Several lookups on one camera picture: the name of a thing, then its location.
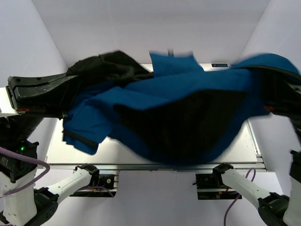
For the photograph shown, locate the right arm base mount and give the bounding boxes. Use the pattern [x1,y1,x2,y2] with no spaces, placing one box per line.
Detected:
[192,174,238,200]

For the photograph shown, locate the blue and black jacket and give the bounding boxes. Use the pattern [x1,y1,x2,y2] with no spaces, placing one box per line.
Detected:
[63,51,301,165]

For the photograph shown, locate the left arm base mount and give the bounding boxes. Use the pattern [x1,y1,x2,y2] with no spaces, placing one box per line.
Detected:
[70,171,119,198]

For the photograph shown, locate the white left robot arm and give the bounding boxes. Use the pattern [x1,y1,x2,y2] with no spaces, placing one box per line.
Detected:
[0,74,99,226]

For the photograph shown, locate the right blue table label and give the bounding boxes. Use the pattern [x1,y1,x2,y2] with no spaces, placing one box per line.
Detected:
[211,63,228,68]

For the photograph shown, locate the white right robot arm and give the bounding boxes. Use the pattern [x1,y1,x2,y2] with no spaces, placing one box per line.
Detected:
[212,66,301,226]

